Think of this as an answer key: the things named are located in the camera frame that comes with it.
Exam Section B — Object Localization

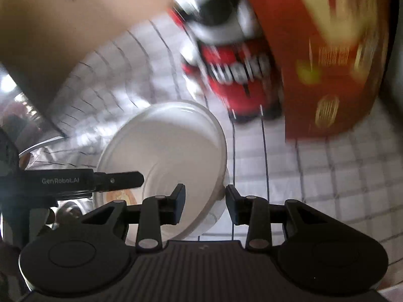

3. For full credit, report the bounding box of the red snack box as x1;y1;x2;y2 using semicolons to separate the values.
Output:
238;0;392;143

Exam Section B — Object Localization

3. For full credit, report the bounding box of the black monitor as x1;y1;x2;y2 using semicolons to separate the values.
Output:
0;63;68;142

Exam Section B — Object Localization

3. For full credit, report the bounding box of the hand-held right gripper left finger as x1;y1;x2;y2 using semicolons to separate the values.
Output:
81;183;186;252

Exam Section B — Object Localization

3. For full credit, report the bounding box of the deep white bowl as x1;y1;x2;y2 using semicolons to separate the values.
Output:
95;100;228;241

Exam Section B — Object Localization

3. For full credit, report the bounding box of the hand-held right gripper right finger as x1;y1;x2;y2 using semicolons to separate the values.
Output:
226;184;328;251

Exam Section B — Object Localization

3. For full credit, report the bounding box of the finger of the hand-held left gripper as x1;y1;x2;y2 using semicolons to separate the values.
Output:
93;171;145;193

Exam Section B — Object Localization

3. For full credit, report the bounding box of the panda robot figurine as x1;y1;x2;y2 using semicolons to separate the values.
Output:
168;0;284;124

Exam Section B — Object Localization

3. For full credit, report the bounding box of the black white checkered tablecloth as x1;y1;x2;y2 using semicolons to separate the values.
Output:
47;16;403;302

